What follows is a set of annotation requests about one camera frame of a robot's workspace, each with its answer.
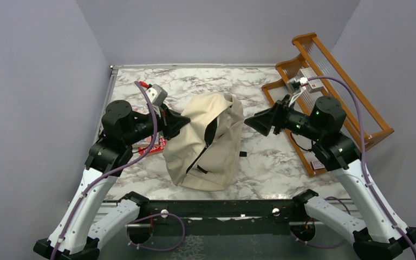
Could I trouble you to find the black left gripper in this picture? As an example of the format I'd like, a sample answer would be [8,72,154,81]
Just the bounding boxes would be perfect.
[123,102,191,146]

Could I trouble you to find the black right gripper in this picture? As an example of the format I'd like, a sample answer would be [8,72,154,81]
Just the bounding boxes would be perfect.
[244,94,324,142]

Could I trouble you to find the cream canvas backpack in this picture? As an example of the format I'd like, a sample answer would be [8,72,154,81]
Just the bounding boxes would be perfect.
[163,92,244,192]

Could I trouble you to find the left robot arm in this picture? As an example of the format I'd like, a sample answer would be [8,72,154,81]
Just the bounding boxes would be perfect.
[33,100,190,259]

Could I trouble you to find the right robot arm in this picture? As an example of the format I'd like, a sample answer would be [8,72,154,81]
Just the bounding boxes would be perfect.
[245,96,416,259]

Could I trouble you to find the red cover book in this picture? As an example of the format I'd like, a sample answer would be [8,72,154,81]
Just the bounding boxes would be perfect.
[138,138,167,155]

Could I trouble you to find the small white red box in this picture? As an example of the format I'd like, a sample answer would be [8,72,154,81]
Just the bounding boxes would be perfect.
[297,67,325,93]

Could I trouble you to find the wooden rack with clear slats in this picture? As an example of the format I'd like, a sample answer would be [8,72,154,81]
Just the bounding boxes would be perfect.
[261,32,395,178]

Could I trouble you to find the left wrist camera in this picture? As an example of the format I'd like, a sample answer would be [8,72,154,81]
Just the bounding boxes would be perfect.
[139,81,168,106]

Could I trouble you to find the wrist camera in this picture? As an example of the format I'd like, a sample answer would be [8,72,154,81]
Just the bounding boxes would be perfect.
[139,81,168,106]
[286,76,308,94]

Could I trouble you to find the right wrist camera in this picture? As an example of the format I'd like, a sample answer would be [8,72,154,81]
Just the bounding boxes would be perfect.
[286,76,308,94]

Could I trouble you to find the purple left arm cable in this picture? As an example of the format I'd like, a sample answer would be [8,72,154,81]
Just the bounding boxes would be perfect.
[50,81,159,260]

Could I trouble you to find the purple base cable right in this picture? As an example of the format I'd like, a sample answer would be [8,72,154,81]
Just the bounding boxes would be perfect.
[289,196,354,250]

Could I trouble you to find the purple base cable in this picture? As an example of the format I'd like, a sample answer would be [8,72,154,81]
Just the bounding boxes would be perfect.
[289,196,354,250]
[126,213,186,252]

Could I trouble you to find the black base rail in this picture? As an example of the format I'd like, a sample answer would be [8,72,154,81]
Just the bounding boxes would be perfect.
[126,199,316,241]

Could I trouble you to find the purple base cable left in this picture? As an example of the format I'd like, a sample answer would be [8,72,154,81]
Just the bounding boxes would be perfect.
[126,213,186,252]

